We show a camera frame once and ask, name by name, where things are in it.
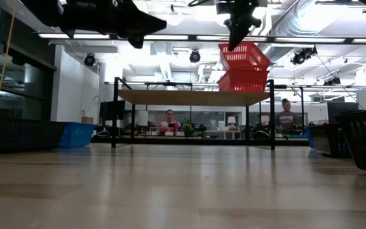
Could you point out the black ceiling camera cluster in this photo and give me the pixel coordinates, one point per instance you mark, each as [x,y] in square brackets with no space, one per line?
[303,55]

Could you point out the person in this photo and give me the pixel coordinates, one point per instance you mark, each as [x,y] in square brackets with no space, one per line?
[169,122]
[286,117]

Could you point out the orange plastic basket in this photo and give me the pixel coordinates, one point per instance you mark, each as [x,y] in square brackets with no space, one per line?
[243,57]
[243,81]

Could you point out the white box lamp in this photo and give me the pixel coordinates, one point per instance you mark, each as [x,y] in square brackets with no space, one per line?
[142,118]

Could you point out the black ceiling spotlight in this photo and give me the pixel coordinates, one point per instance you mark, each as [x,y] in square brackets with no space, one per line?
[332,82]
[90,59]
[194,56]

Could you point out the silver ventilation duct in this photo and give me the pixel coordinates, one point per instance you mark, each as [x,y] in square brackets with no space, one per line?
[284,22]

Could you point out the black metal rig frame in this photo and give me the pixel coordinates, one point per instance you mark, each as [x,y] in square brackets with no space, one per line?
[202,141]

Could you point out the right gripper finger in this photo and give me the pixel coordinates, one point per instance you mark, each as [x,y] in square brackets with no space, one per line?
[233,38]
[242,31]

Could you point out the black computer monitor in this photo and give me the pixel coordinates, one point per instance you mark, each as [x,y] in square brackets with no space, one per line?
[106,111]
[342,111]

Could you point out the wooden shelf with black legs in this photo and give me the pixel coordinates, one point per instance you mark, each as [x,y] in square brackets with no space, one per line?
[189,98]

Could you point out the small white table lamp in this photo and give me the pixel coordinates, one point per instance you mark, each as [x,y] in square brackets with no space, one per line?
[231,120]

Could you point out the overhead light bar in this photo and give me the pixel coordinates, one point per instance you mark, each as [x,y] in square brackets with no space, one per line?
[192,37]

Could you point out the small green potted plant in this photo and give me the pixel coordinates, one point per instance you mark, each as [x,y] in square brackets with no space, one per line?
[188,128]

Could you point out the tan cardboard box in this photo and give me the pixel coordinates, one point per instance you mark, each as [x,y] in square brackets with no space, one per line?
[87,120]

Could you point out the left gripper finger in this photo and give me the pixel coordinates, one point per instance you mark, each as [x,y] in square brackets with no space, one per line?
[138,29]
[138,16]

